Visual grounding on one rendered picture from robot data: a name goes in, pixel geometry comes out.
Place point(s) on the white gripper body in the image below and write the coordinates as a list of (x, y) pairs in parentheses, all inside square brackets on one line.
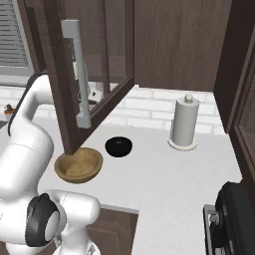
[(92, 93)]

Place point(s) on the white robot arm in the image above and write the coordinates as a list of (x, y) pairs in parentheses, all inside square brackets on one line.
[(23, 156)]

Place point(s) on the small black bowl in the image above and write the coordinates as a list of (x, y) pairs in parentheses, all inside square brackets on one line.
[(118, 146)]

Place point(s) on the light wooden bowl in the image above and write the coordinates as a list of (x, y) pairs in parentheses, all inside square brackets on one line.
[(79, 166)]

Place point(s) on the dark wood base cabinet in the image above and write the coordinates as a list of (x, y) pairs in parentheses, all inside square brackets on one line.
[(113, 232)]

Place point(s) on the dark wood tall cabinet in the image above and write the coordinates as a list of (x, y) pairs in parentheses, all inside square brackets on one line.
[(242, 99)]

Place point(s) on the small brown orange object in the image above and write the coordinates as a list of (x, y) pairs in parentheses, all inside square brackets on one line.
[(9, 112)]

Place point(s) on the white paper towel roll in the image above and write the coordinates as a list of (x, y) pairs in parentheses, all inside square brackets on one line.
[(184, 123)]

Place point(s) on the window with grey blinds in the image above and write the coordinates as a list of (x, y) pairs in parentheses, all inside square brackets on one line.
[(11, 36)]

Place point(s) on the steel hob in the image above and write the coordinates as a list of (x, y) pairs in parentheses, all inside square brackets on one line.
[(209, 229)]

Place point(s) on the glass cabinet door dark frame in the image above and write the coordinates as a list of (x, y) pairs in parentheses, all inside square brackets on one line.
[(63, 99)]

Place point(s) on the dark wood wall cabinet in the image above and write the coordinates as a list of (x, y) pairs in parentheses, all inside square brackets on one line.
[(179, 43)]

